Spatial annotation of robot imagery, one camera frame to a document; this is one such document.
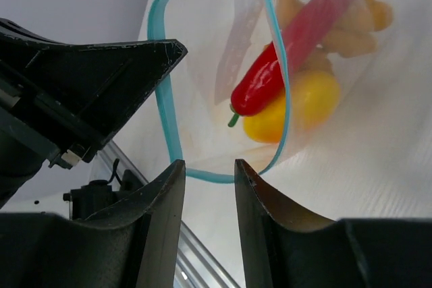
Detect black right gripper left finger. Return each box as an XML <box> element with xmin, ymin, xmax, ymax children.
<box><xmin>1</xmin><ymin>160</ymin><xmax>186</xmax><ymax>287</ymax></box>

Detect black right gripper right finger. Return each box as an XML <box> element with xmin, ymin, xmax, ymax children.
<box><xmin>234</xmin><ymin>159</ymin><xmax>431</xmax><ymax>287</ymax></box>

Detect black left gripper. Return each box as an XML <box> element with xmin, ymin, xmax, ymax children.
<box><xmin>1</xmin><ymin>19</ymin><xmax>187</xmax><ymax>206</ymax></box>

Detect clear zip top bag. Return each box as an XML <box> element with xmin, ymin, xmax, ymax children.
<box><xmin>147</xmin><ymin>0</ymin><xmax>401</xmax><ymax>183</ymax></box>

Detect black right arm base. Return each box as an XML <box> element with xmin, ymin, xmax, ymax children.
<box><xmin>63</xmin><ymin>158</ymin><xmax>144</xmax><ymax>220</ymax></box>

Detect yellow fake bell pepper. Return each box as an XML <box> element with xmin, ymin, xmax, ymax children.
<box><xmin>243</xmin><ymin>70</ymin><xmax>342</xmax><ymax>144</ymax></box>

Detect red fake chili pepper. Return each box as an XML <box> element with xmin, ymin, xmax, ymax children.
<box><xmin>228</xmin><ymin>0</ymin><xmax>354</xmax><ymax>127</ymax></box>

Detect tan fake ginger root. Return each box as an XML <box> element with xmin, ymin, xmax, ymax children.
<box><xmin>289</xmin><ymin>0</ymin><xmax>394</xmax><ymax>74</ymax></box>

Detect aluminium mounting rail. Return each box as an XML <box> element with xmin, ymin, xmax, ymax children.
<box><xmin>92</xmin><ymin>142</ymin><xmax>239</xmax><ymax>287</ymax></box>

